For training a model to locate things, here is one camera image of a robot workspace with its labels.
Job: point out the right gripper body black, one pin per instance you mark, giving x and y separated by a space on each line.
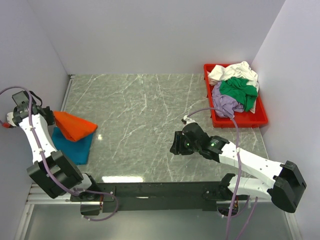
195 146

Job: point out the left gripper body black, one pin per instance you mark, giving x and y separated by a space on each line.
49 116

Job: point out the orange t-shirt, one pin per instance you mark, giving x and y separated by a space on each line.
73 128

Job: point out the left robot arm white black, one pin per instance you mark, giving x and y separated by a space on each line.
52 170

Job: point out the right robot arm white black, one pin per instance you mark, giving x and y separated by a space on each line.
281 183

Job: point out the lilac t-shirt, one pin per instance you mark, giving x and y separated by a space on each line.
225 105

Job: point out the black base beam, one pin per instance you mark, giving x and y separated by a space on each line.
154 196

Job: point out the red plastic bin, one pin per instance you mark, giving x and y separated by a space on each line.
243 119

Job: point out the green t-shirt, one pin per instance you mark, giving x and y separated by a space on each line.
237 88

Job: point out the folded blue t-shirt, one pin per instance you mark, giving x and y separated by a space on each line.
77 151

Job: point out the white t-shirt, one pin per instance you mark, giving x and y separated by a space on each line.
238 70

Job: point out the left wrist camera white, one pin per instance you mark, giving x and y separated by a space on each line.
9 123

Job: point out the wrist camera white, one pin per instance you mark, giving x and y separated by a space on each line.
9 123
187 120

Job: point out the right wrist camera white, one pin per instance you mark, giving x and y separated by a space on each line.
187 120

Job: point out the aluminium rail frame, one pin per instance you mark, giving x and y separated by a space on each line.
37 197

